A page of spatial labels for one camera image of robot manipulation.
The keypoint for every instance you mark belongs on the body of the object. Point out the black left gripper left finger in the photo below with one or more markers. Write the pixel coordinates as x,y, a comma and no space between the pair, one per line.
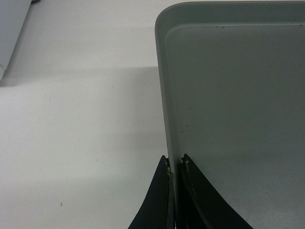
157,209

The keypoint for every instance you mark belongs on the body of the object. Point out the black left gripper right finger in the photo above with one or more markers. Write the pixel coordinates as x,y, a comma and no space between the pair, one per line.
209,202

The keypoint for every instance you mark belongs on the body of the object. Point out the white cash register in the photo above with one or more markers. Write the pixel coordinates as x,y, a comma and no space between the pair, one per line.
12,17

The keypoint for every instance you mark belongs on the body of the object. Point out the grey rectangular serving tray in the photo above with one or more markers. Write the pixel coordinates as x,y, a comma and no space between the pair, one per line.
232,77

